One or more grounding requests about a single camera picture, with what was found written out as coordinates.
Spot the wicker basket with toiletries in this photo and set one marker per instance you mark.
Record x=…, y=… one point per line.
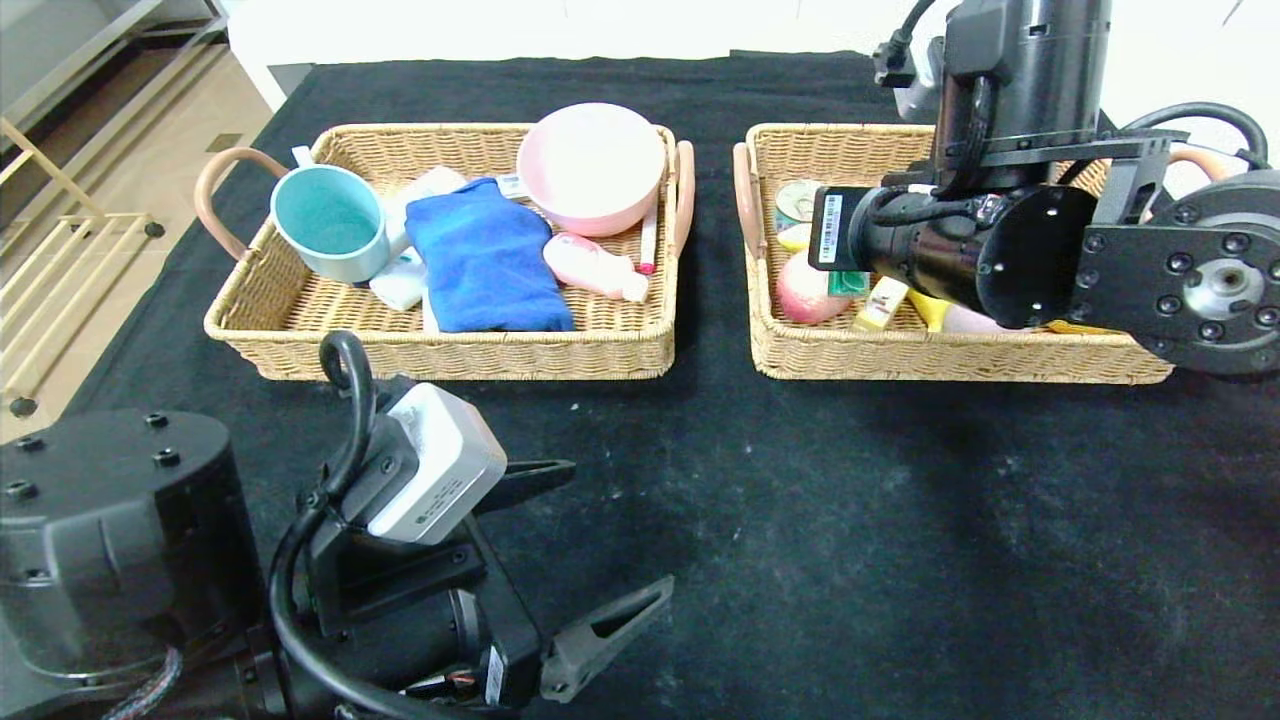
x=600, y=345

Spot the green chewing gum pack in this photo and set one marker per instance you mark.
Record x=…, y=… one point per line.
x=848, y=284

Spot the wicker basket with food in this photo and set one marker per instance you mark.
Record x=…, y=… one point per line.
x=850, y=355

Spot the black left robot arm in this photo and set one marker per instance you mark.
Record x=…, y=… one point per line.
x=100, y=540

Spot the gold metal rack frame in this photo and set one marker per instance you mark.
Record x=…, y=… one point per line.
x=60, y=260

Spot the white tube blue cap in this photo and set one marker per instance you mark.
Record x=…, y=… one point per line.
x=425, y=190

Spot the red pink peach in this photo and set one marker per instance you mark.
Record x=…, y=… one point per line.
x=805, y=295

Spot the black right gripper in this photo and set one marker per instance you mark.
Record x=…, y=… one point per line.
x=831, y=230

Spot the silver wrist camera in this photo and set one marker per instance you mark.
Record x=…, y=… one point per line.
x=915, y=100
x=440, y=470

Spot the small tin can gold lid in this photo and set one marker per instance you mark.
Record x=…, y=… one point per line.
x=795, y=200

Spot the blue microfibre towel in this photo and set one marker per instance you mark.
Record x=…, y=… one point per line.
x=490, y=260

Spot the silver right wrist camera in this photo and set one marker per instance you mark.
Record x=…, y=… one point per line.
x=915, y=100

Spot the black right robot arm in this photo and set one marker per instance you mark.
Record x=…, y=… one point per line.
x=1150, y=260

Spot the yellow banana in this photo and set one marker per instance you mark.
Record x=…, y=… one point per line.
x=793, y=237

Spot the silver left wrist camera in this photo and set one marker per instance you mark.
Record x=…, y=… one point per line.
x=440, y=470

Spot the small white packet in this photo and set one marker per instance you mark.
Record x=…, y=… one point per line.
x=512, y=187

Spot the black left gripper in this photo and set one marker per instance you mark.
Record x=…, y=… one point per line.
x=507, y=628

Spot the pale teal mug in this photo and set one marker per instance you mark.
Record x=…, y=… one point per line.
x=330, y=215

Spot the white bottle black cap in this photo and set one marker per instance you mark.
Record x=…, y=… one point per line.
x=400, y=285

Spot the pink white slim stick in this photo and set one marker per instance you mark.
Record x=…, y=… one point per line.
x=648, y=245

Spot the pink bottle white cap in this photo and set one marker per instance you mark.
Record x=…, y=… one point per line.
x=585, y=265

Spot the pale yellow butter block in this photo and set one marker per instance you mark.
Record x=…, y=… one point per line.
x=880, y=305

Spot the pink bowl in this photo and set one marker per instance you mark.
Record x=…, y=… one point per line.
x=590, y=170

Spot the pale pink round bun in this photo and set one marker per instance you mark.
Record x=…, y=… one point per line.
x=965, y=322

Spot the grey metal shelf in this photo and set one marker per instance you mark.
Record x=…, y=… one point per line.
x=60, y=60

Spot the black table cloth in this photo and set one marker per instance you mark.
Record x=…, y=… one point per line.
x=850, y=550

